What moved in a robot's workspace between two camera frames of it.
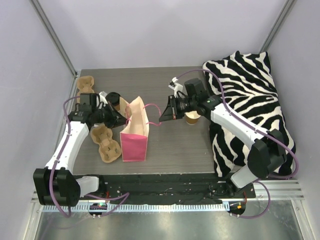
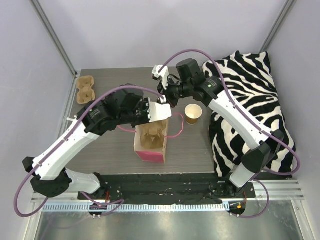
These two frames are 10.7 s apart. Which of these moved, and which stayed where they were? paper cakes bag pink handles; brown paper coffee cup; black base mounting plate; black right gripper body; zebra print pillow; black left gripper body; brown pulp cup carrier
Moved: black right gripper body; black left gripper body; brown pulp cup carrier; paper cakes bag pink handles
Stayed: brown paper coffee cup; zebra print pillow; black base mounting plate
